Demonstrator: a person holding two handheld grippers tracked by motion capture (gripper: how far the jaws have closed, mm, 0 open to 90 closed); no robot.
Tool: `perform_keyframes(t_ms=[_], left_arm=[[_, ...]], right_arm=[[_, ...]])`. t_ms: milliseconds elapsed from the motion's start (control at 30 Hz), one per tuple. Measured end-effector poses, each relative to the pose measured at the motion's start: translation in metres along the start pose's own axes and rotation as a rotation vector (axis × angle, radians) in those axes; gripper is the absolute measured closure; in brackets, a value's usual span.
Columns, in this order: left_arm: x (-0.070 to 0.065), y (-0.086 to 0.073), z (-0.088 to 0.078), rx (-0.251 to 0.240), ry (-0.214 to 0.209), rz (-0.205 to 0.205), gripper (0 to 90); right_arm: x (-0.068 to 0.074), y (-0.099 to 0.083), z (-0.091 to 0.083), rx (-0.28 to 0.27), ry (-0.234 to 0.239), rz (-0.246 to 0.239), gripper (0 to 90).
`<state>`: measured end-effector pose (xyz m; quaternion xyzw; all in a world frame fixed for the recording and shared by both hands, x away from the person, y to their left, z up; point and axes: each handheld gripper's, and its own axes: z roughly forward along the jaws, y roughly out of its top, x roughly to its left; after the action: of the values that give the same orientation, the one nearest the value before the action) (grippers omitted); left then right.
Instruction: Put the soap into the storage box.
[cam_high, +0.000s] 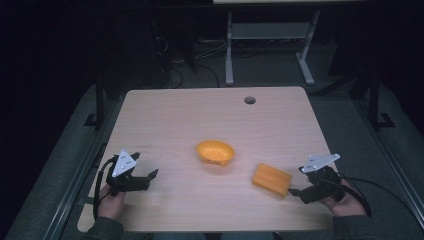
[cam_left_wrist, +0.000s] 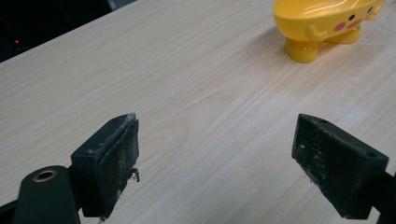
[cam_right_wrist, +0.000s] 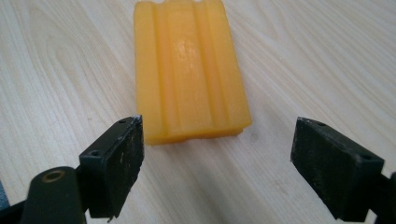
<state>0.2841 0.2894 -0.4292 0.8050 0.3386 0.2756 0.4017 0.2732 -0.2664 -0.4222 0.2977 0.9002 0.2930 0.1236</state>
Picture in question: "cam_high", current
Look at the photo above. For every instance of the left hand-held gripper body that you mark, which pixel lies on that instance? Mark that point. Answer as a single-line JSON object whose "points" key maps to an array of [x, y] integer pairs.
{"points": [[124, 164]]}

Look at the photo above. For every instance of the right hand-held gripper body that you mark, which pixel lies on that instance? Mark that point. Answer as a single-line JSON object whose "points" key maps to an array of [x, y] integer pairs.
{"points": [[322, 181]]}

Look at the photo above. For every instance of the orange rectangular block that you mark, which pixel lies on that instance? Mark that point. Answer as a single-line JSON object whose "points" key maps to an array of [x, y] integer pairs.
{"points": [[271, 179]]}

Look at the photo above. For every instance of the orange plastic bowl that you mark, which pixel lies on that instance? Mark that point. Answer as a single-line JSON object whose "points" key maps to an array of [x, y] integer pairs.
{"points": [[215, 152]]}

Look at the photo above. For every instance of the person's right hand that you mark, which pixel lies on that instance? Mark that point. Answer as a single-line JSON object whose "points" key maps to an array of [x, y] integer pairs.
{"points": [[348, 203]]}

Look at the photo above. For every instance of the person's left hand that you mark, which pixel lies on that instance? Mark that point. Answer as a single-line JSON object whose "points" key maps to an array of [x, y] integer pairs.
{"points": [[111, 205]]}

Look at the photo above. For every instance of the black metal stand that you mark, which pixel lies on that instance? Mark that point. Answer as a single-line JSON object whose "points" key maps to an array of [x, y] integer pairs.
{"points": [[99, 100], [375, 100]]}

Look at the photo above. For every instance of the grey metal floor rail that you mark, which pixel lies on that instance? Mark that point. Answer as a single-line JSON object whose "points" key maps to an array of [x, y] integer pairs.
{"points": [[71, 186], [391, 160]]}

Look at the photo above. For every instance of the white metal table frame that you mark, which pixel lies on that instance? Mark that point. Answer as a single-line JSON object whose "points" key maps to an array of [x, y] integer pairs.
{"points": [[266, 30]]}

